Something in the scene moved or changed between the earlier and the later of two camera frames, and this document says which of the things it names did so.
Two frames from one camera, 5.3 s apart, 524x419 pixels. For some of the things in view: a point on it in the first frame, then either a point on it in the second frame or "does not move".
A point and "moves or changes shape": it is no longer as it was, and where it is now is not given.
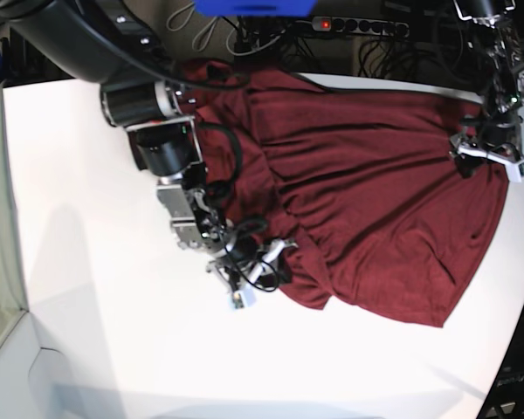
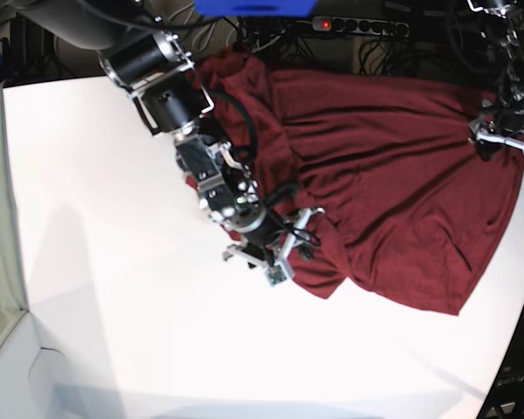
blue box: x=256 y=9 does not move
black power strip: x=358 y=25 does not move
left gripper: x=253 y=261 → x=271 y=240
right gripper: x=497 y=135 → x=514 y=125
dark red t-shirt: x=360 y=193 moves or changes shape
